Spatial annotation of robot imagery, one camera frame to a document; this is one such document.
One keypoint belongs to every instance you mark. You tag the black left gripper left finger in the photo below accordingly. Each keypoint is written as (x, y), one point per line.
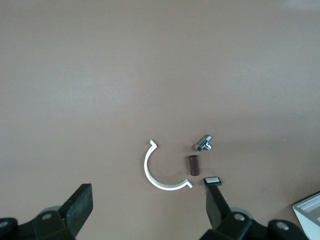
(75, 210)

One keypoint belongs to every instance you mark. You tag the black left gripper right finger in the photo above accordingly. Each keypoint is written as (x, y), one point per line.
(217, 210)

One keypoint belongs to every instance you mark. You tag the white drawer cabinet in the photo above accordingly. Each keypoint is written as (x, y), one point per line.
(307, 215)

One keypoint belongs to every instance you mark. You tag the dark brown cylinder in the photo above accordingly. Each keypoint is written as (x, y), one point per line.
(193, 165)

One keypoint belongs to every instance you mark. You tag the chrome metal fitting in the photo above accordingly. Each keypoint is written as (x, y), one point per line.
(203, 144)

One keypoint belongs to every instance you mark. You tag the black white rectangular switch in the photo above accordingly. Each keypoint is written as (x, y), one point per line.
(213, 180)

